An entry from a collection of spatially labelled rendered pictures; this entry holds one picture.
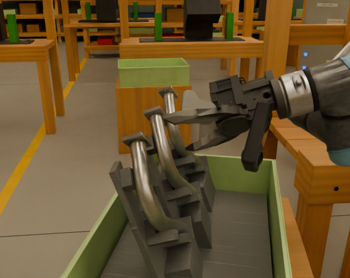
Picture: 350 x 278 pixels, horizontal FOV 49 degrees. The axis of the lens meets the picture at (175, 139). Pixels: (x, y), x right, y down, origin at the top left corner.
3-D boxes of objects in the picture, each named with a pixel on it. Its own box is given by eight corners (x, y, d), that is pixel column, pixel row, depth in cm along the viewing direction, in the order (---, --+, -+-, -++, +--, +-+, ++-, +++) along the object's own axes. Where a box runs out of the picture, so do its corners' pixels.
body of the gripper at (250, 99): (213, 102, 75) (275, 84, 73) (222, 142, 72) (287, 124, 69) (204, 83, 68) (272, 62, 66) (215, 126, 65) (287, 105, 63)
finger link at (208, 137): (192, 130, 81) (223, 109, 75) (198, 156, 78) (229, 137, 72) (181, 128, 79) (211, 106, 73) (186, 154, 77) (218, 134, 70)
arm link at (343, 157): (344, 135, 79) (337, 87, 74) (384, 158, 69) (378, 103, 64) (310, 150, 78) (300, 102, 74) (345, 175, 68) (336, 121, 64)
